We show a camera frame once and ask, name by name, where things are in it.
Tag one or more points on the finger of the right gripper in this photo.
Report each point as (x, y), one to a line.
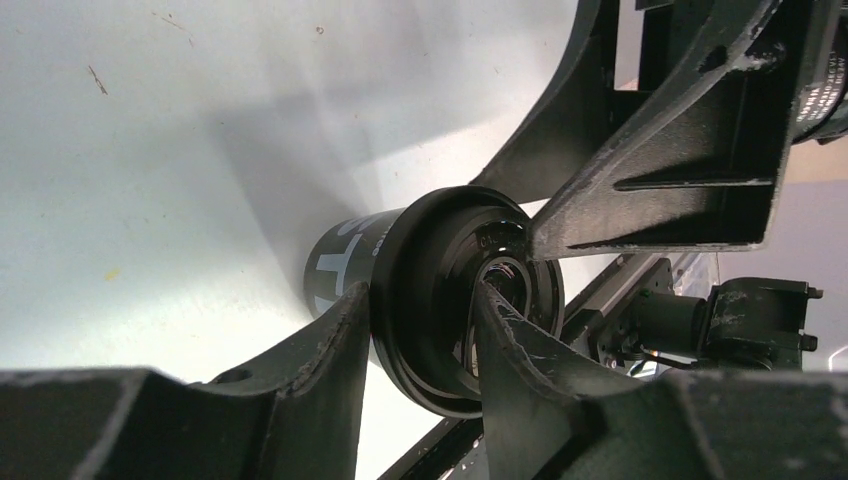
(570, 120)

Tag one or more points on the black plastic cup lid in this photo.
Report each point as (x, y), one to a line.
(422, 291)

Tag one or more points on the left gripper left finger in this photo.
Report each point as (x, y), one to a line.
(292, 412)

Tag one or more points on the black paper coffee cup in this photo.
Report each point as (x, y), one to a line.
(344, 255)

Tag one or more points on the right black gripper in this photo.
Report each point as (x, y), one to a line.
(699, 153)

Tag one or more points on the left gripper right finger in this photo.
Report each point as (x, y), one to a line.
(551, 413)

